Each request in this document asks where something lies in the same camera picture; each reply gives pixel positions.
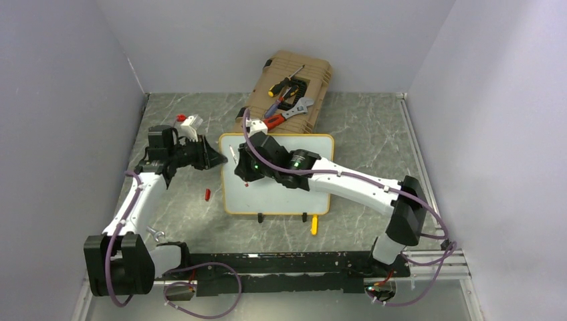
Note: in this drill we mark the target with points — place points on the aluminium rail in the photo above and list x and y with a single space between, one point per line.
454 266

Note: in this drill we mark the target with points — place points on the small silver wrench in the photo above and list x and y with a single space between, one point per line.
156 235

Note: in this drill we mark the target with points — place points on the yellow framed whiteboard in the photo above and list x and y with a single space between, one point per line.
265 195

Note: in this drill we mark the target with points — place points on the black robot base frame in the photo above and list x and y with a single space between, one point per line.
228 273

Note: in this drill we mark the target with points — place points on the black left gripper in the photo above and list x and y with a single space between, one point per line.
205 154

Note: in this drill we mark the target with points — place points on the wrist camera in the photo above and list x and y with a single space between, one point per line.
189 126
256 126

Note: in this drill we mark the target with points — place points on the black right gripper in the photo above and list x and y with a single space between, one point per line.
243 169

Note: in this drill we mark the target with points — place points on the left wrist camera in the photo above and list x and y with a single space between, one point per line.
189 126

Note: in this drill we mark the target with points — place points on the white red whiteboard marker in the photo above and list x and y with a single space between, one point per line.
236 161

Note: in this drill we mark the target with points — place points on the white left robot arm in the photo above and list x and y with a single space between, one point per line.
118 261

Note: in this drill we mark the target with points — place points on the blue handled screwdriver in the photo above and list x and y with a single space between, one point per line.
288 94

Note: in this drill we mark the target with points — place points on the red handled adjustable wrench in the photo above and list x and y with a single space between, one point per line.
283 116

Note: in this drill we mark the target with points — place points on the tan plastic tool case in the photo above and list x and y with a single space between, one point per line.
313 82

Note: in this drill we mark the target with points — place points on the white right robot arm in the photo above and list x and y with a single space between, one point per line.
261 156

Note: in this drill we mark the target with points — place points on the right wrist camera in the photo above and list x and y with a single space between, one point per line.
256 126

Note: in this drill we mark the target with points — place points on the yellow black screwdriver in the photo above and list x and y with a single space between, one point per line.
277 88

